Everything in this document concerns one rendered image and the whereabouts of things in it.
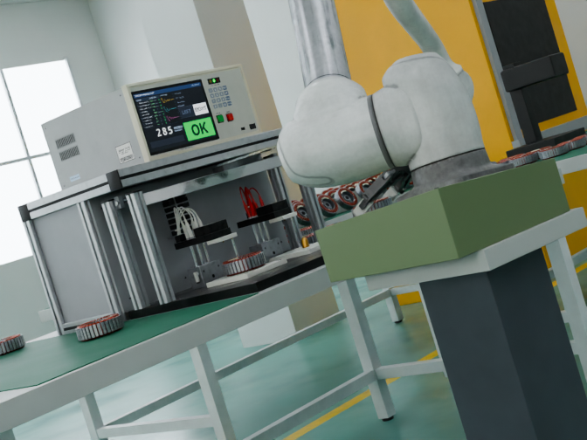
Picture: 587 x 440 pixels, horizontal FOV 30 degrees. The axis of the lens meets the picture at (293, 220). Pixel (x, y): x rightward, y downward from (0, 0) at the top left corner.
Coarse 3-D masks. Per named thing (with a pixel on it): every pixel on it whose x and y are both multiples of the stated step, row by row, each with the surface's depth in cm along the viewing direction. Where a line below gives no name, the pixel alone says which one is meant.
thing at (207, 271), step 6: (204, 264) 284; (210, 264) 283; (216, 264) 285; (192, 270) 282; (198, 270) 281; (204, 270) 282; (210, 270) 283; (216, 270) 284; (222, 270) 286; (192, 276) 283; (198, 276) 282; (204, 276) 281; (210, 276) 283; (216, 276) 284; (222, 276) 286; (192, 282) 284; (204, 282) 281
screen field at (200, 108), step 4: (196, 104) 292; (200, 104) 293; (204, 104) 295; (180, 108) 288; (184, 108) 289; (188, 108) 290; (192, 108) 291; (196, 108) 292; (200, 108) 293; (204, 108) 294; (180, 112) 288; (184, 112) 289; (188, 112) 290; (192, 112) 291; (196, 112) 292; (200, 112) 293; (204, 112) 294; (208, 112) 295; (184, 116) 288; (188, 116) 289
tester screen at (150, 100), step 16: (144, 96) 280; (160, 96) 284; (176, 96) 288; (192, 96) 292; (144, 112) 279; (160, 112) 282; (176, 112) 287; (144, 128) 278; (176, 128) 286; (176, 144) 284
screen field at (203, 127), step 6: (192, 120) 290; (198, 120) 292; (204, 120) 293; (210, 120) 295; (186, 126) 288; (192, 126) 290; (198, 126) 291; (204, 126) 293; (210, 126) 294; (186, 132) 288; (192, 132) 289; (198, 132) 291; (204, 132) 293; (210, 132) 294; (192, 138) 289; (198, 138) 290
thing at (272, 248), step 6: (270, 240) 301; (276, 240) 303; (252, 246) 301; (258, 246) 299; (264, 246) 299; (270, 246) 301; (276, 246) 303; (264, 252) 299; (270, 252) 300; (276, 252) 302; (282, 252) 304
